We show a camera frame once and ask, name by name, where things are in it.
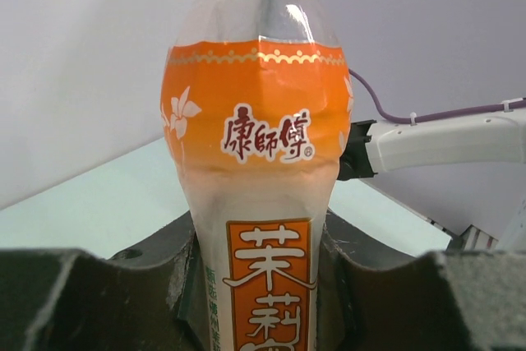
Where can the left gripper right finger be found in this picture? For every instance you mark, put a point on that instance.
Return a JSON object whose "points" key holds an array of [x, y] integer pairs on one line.
{"points": [[372, 297]]}

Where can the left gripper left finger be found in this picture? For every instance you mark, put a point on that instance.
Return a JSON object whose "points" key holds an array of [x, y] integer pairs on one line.
{"points": [[145, 297]]}

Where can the large orange tea bottle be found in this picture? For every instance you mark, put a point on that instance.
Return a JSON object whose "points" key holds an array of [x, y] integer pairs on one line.
{"points": [[256, 103]]}

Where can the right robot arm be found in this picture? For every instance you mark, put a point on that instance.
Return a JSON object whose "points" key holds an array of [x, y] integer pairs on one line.
{"points": [[379, 147]]}

